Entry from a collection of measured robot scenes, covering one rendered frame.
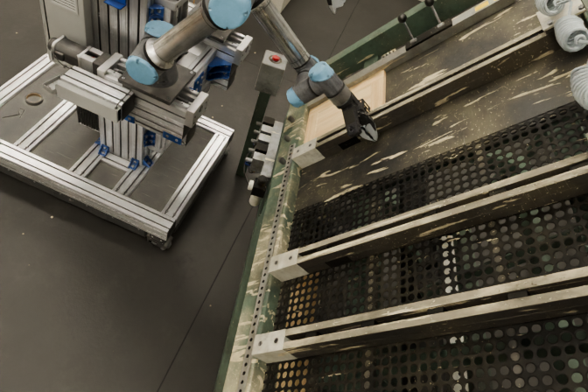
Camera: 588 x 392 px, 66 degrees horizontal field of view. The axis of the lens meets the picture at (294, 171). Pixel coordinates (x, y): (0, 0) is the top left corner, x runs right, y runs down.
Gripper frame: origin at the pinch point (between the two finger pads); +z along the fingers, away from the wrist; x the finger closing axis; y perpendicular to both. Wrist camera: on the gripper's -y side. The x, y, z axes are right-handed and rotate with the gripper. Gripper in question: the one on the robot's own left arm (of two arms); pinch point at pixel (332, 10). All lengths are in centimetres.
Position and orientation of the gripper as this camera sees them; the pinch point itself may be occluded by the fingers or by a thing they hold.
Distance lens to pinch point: 199.5
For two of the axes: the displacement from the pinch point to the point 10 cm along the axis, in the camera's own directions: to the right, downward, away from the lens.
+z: 1.8, 7.4, 6.5
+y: 9.2, 1.0, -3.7
